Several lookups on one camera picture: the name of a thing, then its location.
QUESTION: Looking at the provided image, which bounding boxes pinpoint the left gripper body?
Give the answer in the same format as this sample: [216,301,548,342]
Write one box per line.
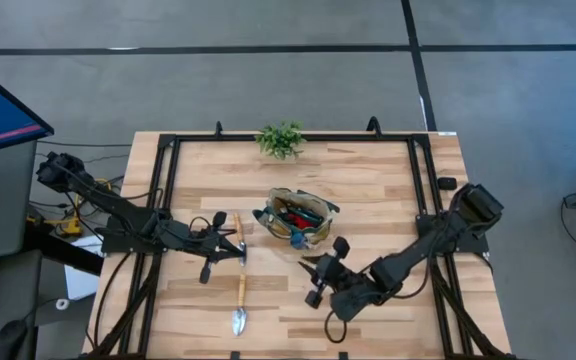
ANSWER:
[175,211,229,285]

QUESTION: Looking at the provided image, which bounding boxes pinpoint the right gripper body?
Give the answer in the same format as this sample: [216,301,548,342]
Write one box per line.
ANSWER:
[304,238,352,309]

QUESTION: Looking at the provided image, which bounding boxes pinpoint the narrow steel transplanter wooden handle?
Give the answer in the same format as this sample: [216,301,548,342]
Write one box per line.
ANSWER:
[232,212,249,266]

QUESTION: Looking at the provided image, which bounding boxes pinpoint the cream green gardening bag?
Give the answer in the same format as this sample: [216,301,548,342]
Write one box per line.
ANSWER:
[251,187,341,251]

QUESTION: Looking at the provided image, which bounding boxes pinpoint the green handled pruning shears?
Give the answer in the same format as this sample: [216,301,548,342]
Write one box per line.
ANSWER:
[282,199,324,226]

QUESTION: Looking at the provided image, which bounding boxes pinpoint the red black gardening glove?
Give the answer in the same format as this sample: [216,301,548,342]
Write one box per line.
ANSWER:
[285,212,314,231]

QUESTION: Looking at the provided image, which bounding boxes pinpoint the small green potted plant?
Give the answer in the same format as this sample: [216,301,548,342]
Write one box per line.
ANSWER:
[254,119,308,161]

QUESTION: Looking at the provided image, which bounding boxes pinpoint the white paper sheet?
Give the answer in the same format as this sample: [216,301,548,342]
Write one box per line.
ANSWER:
[63,234,104,301]

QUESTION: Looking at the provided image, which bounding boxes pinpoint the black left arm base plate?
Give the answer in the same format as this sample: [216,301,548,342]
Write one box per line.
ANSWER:
[98,222,173,255]

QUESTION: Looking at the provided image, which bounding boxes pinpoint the yellow cable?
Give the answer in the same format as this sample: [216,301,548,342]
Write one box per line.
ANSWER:
[27,177,114,237]

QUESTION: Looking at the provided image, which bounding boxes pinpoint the black aluminium table frame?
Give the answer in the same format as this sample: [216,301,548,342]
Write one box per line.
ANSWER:
[85,130,517,360]

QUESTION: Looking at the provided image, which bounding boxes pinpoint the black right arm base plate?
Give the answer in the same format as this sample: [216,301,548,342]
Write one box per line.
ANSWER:
[415,213,490,255]

